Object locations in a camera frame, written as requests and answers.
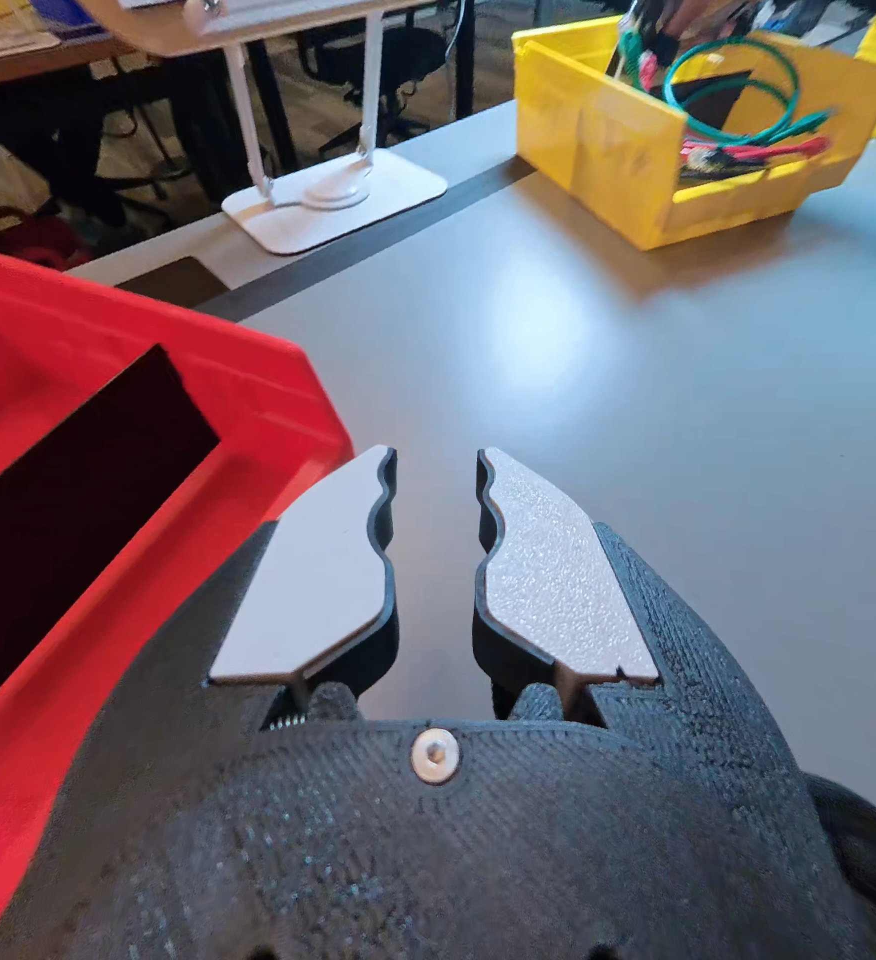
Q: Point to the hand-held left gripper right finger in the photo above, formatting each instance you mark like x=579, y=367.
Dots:
x=558, y=592

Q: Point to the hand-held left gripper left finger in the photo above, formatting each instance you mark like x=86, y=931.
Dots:
x=310, y=585

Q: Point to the red plastic bin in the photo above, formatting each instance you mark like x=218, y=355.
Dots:
x=70, y=315

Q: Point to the black bin divider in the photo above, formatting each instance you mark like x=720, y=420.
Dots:
x=70, y=487
x=708, y=105

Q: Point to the red bag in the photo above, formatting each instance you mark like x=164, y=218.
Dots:
x=33, y=240

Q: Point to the black office chair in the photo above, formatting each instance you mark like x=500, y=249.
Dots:
x=400, y=60

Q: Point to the wooden desk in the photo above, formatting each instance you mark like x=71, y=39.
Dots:
x=33, y=71

